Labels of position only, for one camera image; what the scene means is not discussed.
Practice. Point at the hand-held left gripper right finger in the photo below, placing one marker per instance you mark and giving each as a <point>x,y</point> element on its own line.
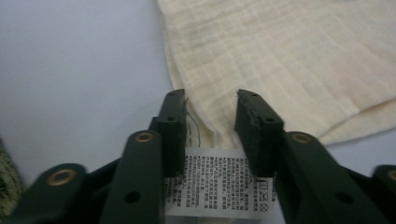
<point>305,177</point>

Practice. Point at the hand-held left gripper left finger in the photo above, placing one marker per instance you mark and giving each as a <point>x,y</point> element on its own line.
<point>140,174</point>

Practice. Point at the cream muslin cloth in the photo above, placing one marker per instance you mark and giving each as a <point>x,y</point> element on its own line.
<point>280,56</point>

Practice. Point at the green woven basket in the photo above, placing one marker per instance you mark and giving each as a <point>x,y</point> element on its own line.
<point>7,183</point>

